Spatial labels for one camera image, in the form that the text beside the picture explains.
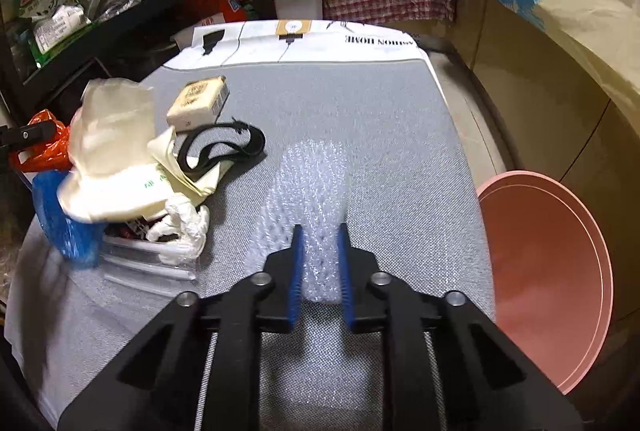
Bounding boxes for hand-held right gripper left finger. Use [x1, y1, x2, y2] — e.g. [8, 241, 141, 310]
[57, 225, 305, 431]

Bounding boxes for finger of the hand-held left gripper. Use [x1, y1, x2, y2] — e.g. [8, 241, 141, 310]
[0, 121, 57, 148]

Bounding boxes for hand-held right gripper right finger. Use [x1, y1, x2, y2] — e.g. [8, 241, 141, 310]
[337, 223, 583, 431]

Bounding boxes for cream plastic bag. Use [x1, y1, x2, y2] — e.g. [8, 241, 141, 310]
[56, 78, 236, 224]

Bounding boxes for clear bubble wrap sheet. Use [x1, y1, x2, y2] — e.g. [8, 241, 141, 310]
[245, 138, 353, 304]

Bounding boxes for blue plastic bag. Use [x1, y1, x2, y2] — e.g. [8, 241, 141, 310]
[32, 170, 103, 268]

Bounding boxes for black strap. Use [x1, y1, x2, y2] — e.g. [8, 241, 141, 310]
[172, 117, 267, 172]

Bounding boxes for pink plastic bucket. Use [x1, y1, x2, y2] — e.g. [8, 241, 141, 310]
[475, 171, 615, 396]

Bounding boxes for orange plastic bag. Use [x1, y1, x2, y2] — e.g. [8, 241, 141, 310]
[11, 109, 73, 172]

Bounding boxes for green white food packets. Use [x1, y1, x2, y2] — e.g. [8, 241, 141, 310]
[12, 0, 96, 66]

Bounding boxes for crumpled white tissue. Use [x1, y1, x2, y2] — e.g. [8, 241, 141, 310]
[146, 196, 211, 262]

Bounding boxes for grey ironing board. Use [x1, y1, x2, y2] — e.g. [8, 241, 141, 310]
[5, 18, 496, 431]

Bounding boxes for black shelf rack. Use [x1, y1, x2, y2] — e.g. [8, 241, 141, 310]
[0, 0, 286, 112]

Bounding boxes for small beige cardboard box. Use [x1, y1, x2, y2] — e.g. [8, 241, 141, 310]
[166, 76, 231, 130]

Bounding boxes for white lidded bin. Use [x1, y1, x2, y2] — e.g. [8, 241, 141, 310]
[271, 0, 326, 20]

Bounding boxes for cream cover cloth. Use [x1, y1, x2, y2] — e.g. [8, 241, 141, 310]
[500, 0, 640, 112]

